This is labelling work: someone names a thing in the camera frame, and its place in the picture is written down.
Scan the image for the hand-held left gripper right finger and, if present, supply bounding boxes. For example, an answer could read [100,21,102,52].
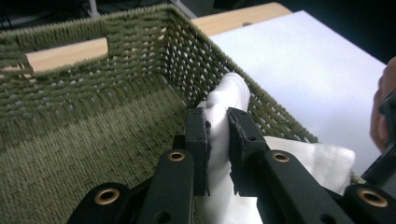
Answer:
[227,106,269,197]

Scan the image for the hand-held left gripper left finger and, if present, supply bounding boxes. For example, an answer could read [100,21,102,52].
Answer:
[172,106,210,197]

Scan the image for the white cloth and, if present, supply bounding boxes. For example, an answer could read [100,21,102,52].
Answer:
[195,72,357,224]

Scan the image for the green woven basket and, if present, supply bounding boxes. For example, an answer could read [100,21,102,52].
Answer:
[0,3,365,224]

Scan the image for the pale table mat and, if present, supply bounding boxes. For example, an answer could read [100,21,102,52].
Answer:
[208,9,389,176]

